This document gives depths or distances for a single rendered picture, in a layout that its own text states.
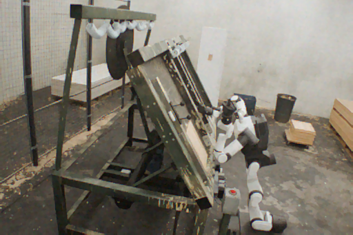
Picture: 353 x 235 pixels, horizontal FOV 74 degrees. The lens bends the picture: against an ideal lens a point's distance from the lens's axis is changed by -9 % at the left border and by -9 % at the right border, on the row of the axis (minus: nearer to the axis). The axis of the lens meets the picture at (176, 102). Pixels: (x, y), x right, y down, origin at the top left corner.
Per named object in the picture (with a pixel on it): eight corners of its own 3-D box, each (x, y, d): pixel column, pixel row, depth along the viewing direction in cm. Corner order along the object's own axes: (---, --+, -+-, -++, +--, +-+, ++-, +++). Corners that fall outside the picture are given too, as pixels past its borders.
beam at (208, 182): (200, 211, 198) (213, 207, 195) (194, 199, 196) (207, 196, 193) (209, 116, 406) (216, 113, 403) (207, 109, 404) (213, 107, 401)
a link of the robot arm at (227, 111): (227, 111, 185) (225, 124, 191) (238, 107, 188) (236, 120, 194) (218, 102, 194) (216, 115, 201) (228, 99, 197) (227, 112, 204)
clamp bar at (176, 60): (207, 134, 307) (226, 127, 300) (163, 43, 283) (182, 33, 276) (207, 131, 316) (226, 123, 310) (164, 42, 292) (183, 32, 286)
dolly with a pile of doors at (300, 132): (311, 150, 492) (316, 132, 480) (285, 145, 504) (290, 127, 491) (305, 138, 549) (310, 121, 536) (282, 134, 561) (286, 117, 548)
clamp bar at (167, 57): (206, 147, 274) (227, 139, 268) (156, 45, 251) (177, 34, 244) (207, 143, 284) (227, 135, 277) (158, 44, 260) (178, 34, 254)
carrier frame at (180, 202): (195, 271, 221) (209, 204, 195) (58, 238, 237) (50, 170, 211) (207, 158, 428) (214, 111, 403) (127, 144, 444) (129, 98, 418)
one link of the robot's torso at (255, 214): (262, 218, 268) (260, 182, 255) (264, 231, 249) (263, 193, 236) (247, 218, 271) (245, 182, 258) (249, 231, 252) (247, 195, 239)
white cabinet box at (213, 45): (214, 113, 642) (227, 29, 579) (191, 109, 655) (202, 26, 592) (216, 106, 699) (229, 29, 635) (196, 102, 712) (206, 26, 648)
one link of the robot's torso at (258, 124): (267, 139, 248) (260, 106, 239) (274, 156, 216) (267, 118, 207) (238, 146, 255) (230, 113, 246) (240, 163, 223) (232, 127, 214)
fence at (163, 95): (203, 179, 218) (207, 178, 217) (152, 80, 199) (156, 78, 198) (203, 176, 223) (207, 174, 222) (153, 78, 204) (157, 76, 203)
